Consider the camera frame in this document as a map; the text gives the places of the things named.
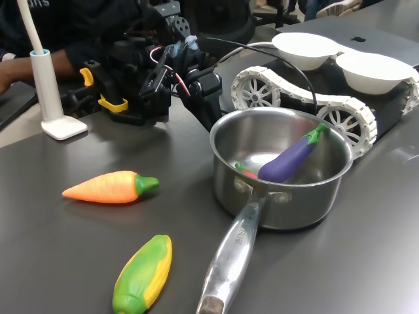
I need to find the black chair base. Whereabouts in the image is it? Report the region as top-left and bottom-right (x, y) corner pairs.
(253, 0), (301, 29)

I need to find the purple toy aubergine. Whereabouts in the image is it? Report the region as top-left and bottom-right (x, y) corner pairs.
(257, 123), (331, 184)

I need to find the tracked vehicle with white tracks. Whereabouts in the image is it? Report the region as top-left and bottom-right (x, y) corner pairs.
(230, 32), (419, 161)

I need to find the black flat board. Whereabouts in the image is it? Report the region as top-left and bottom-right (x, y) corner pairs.
(0, 81), (37, 131)

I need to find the person's foot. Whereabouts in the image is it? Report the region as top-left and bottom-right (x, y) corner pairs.
(316, 0), (363, 19)

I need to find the green yellow toy corn cob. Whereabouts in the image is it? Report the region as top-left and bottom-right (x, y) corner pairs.
(112, 234), (173, 314)

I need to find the steel pan with long handle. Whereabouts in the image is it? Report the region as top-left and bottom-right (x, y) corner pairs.
(196, 107), (355, 314)

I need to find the black and yellow clamp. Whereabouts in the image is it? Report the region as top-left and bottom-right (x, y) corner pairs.
(79, 60), (129, 114)

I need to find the person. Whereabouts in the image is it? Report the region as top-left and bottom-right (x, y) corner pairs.
(0, 0), (145, 78)

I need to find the red toy chilli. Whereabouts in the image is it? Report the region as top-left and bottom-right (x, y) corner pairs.
(234, 162), (259, 179)

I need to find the black gripper camera board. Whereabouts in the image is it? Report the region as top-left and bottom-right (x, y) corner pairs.
(139, 44), (176, 99)

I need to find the person's hand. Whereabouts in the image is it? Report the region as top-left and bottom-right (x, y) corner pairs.
(0, 60), (17, 97)

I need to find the black office chair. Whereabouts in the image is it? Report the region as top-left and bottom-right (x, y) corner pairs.
(181, 0), (256, 37)

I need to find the long black cable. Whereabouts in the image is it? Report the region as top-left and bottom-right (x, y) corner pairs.
(201, 36), (319, 116)

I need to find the orange toy carrot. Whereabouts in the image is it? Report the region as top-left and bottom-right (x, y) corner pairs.
(62, 170), (160, 204)

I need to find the white bowl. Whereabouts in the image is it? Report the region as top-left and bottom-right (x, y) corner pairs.
(271, 31), (341, 71)
(336, 52), (415, 96)

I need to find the white post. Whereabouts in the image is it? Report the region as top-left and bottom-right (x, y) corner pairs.
(16, 0), (88, 141)

